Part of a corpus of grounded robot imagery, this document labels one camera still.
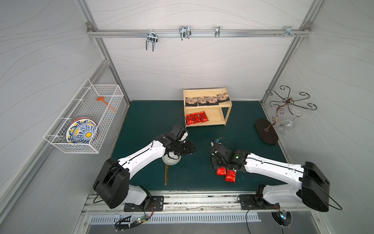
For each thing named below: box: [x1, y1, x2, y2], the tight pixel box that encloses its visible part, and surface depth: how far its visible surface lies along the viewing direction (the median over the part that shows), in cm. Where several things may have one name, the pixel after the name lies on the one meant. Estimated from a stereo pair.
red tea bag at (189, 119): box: [186, 113, 194, 126], surface depth 106 cm
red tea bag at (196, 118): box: [190, 112, 202, 124], surface depth 109 cm
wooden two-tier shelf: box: [183, 86, 233, 129], surface depth 100 cm
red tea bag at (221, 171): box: [216, 166, 227, 176], surface depth 84 cm
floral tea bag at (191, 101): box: [185, 96, 198, 107], surface depth 94 cm
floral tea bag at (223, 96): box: [219, 92, 227, 101], surface depth 95 cm
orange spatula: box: [96, 96, 118, 113], surface depth 80 cm
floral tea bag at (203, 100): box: [200, 96, 207, 104], surface depth 95 cm
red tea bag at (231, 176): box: [224, 169, 237, 184], surface depth 82 cm
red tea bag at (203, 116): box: [198, 111, 209, 123], surface depth 109 cm
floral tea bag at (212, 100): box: [209, 96, 216, 104], surface depth 95 cm
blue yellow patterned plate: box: [65, 117, 100, 144], surface depth 62 cm
